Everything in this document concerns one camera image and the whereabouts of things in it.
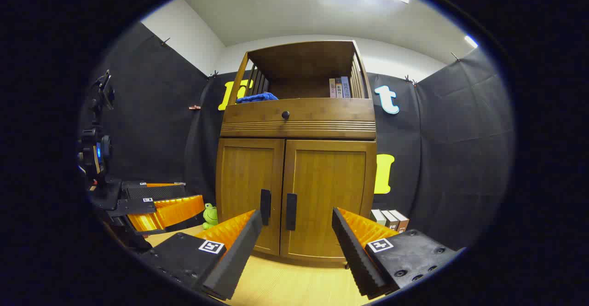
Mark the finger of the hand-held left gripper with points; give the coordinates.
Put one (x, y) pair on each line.
(152, 191)
(170, 211)

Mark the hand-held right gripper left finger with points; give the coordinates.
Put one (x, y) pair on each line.
(230, 264)

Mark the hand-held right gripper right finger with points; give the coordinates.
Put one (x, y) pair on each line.
(356, 260)

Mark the wooden shoe cabinet door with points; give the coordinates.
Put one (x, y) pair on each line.
(326, 191)
(246, 181)

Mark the wooden double-door shoe cabinet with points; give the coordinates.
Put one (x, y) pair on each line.
(299, 62)

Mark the wooden cabinet drawer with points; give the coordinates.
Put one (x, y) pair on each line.
(322, 112)

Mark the green frog toy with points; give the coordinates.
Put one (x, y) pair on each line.
(210, 216)

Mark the white box on floor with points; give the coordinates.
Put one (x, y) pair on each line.
(377, 217)

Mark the grey box on floor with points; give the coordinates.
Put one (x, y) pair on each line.
(390, 220)

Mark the brown box on floor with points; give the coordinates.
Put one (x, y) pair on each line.
(401, 221)

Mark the black backdrop cloth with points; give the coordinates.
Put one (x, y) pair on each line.
(152, 112)

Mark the blue folded cloth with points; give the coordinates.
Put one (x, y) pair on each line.
(255, 97)

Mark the beige upright book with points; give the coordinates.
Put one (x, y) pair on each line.
(332, 89)

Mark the grey upright book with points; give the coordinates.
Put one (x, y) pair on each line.
(339, 88)

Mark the pale blue upright book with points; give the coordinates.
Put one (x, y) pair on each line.
(346, 87)

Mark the small ceiling light panel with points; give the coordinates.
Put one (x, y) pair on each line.
(470, 41)

